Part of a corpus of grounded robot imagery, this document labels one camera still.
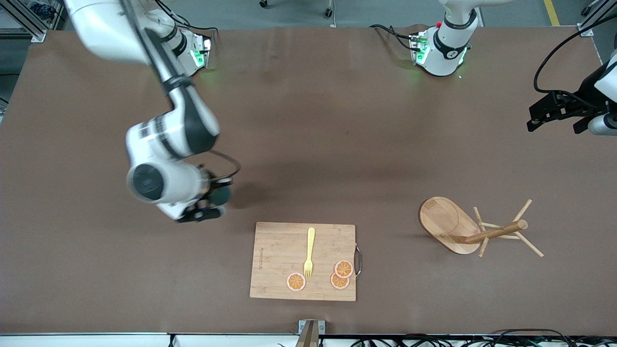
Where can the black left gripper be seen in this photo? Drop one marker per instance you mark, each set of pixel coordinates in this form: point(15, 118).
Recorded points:
point(584, 96)

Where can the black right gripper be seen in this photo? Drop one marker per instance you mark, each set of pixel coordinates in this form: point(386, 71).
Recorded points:
point(222, 194)

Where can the teal cup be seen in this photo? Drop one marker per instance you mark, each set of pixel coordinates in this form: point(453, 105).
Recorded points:
point(222, 195)

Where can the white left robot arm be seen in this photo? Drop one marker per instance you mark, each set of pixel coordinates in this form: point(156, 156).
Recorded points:
point(448, 48)

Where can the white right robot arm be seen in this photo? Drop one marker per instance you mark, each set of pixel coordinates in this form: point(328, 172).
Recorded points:
point(193, 120)

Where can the wooden mug tree rack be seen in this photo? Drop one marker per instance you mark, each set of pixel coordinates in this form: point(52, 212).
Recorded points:
point(443, 221)

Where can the yellow fork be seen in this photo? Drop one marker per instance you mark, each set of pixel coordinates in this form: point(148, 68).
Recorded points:
point(310, 246)

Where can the orange slice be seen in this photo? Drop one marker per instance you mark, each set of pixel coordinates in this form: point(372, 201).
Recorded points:
point(343, 268)
point(339, 283)
point(296, 281)

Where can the aluminium frame post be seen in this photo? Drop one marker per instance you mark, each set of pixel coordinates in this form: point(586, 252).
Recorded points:
point(595, 24)
point(29, 26)

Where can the grey metal bracket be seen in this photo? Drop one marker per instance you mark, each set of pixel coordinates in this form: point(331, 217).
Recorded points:
point(321, 326)

